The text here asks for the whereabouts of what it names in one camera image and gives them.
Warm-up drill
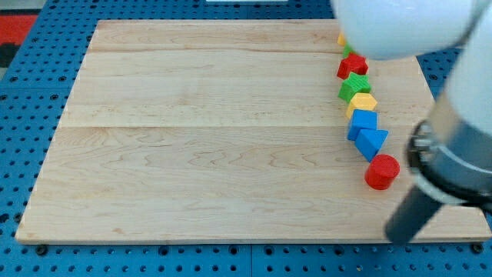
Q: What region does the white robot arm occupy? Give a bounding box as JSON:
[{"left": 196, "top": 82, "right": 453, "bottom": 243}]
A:
[{"left": 332, "top": 0, "right": 491, "bottom": 211}]

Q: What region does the green star block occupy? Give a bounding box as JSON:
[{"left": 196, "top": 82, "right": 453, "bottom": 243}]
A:
[{"left": 337, "top": 72, "right": 371, "bottom": 103}]

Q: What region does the red star block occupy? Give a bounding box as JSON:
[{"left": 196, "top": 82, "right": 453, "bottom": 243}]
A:
[{"left": 337, "top": 53, "right": 369, "bottom": 79}]

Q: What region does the wooden board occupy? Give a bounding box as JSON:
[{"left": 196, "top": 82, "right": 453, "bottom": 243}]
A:
[{"left": 15, "top": 18, "right": 492, "bottom": 245}]

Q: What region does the blue cube block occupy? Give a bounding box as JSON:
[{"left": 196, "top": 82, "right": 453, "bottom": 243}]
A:
[{"left": 347, "top": 109, "right": 378, "bottom": 141}]

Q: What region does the blue triangle block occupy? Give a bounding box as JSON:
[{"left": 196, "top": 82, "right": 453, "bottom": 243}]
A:
[{"left": 354, "top": 129, "right": 389, "bottom": 162}]

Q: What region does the yellow hexagon block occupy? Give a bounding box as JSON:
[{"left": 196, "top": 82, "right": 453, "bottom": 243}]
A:
[{"left": 345, "top": 92, "right": 377, "bottom": 118}]

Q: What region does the small green block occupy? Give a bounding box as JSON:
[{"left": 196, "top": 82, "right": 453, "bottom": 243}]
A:
[{"left": 342, "top": 44, "right": 356, "bottom": 58}]

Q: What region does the small yellow block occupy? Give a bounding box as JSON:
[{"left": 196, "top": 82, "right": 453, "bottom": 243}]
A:
[{"left": 337, "top": 32, "right": 347, "bottom": 46}]

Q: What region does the red cylinder block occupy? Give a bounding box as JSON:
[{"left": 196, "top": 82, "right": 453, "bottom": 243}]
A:
[{"left": 364, "top": 154, "right": 401, "bottom": 190}]

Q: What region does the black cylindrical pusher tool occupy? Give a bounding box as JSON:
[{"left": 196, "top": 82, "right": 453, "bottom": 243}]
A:
[{"left": 384, "top": 186, "right": 443, "bottom": 245}]

